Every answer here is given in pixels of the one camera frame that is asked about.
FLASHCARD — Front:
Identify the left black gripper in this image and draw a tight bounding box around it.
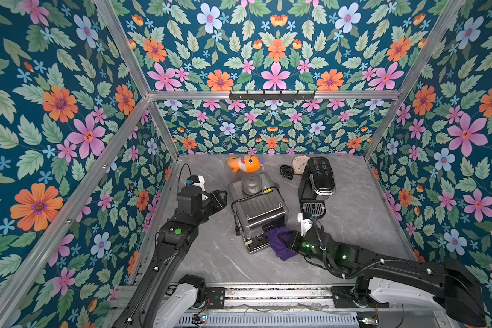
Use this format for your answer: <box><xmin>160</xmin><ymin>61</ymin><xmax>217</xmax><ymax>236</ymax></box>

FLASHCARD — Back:
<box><xmin>190</xmin><ymin>190</ymin><xmax>228</xmax><ymax>228</ymax></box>

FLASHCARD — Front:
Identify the purple cleaning cloth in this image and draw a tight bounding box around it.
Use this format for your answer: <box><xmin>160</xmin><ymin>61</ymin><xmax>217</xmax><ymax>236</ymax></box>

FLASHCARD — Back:
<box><xmin>265</xmin><ymin>225</ymin><xmax>297</xmax><ymax>261</ymax></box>

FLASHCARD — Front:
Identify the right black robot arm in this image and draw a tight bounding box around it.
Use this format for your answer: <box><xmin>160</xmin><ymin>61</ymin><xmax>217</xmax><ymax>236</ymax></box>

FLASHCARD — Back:
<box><xmin>278</xmin><ymin>227</ymin><xmax>486</xmax><ymax>327</ymax></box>

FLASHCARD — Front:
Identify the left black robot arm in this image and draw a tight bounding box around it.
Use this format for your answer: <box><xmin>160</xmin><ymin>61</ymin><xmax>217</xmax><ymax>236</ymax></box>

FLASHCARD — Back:
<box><xmin>112</xmin><ymin>185</ymin><xmax>228</xmax><ymax>327</ymax></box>

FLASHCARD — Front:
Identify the black capsule coffee machine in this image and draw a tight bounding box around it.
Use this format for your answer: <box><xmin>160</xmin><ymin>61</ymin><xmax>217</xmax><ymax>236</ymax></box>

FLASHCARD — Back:
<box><xmin>299</xmin><ymin>157</ymin><xmax>336</xmax><ymax>219</ymax></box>

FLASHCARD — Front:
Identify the grey water tank lid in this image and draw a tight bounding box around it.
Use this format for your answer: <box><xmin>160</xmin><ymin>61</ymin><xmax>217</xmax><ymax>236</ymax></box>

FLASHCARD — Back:
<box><xmin>241</xmin><ymin>173</ymin><xmax>263</xmax><ymax>195</ymax></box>

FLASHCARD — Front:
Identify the orange plush fish toy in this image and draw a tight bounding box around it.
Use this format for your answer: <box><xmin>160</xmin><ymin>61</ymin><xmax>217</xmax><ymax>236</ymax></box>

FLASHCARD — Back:
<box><xmin>226</xmin><ymin>155</ymin><xmax>263</xmax><ymax>173</ymax></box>

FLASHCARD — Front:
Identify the round beige coaster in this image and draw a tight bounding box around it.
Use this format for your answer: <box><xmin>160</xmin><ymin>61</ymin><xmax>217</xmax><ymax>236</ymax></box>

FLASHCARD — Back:
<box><xmin>292</xmin><ymin>155</ymin><xmax>310</xmax><ymax>176</ymax></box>

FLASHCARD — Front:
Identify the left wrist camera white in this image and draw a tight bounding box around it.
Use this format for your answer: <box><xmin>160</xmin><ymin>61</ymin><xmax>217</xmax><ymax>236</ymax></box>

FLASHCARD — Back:
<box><xmin>187</xmin><ymin>175</ymin><xmax>206</xmax><ymax>191</ymax></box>

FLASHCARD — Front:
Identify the espresso machine black cord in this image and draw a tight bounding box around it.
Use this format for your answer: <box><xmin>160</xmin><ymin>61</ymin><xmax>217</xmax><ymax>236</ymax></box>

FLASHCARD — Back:
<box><xmin>229</xmin><ymin>185</ymin><xmax>280</xmax><ymax>210</ymax></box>

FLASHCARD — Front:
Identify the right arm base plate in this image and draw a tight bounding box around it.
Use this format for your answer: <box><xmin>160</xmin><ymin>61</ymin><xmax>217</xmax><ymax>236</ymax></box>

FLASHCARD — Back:
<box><xmin>330</xmin><ymin>286</ymin><xmax>390</xmax><ymax>309</ymax></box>

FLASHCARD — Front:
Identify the aluminium front rail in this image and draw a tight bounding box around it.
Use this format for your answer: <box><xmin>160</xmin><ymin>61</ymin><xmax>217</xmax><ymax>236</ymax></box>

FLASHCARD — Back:
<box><xmin>206</xmin><ymin>280</ymin><xmax>443</xmax><ymax>311</ymax></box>

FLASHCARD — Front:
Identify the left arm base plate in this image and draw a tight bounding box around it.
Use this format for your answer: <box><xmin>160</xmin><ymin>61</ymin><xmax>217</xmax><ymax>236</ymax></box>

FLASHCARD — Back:
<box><xmin>175</xmin><ymin>286</ymin><xmax>226</xmax><ymax>310</ymax></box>

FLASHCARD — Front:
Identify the black hook rail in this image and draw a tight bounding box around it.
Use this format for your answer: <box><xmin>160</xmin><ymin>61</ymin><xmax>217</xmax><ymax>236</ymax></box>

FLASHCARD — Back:
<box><xmin>228</xmin><ymin>90</ymin><xmax>316</xmax><ymax>102</ymax></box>

